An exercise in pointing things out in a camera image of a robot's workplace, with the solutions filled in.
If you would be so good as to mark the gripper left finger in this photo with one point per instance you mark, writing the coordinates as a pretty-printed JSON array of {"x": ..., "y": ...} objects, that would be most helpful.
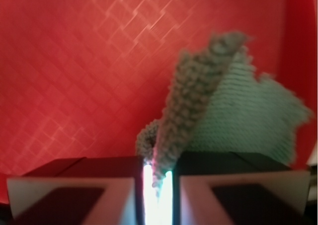
[{"x": 79, "y": 191}]

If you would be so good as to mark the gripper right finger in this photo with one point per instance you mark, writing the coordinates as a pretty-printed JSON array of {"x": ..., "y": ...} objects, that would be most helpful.
[{"x": 236, "y": 188}]

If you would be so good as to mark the light blue knitted cloth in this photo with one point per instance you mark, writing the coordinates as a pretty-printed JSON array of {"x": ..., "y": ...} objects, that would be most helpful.
[{"x": 215, "y": 103}]

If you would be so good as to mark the orange plastic tray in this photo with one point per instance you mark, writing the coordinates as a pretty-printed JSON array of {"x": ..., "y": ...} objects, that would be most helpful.
[{"x": 83, "y": 77}]

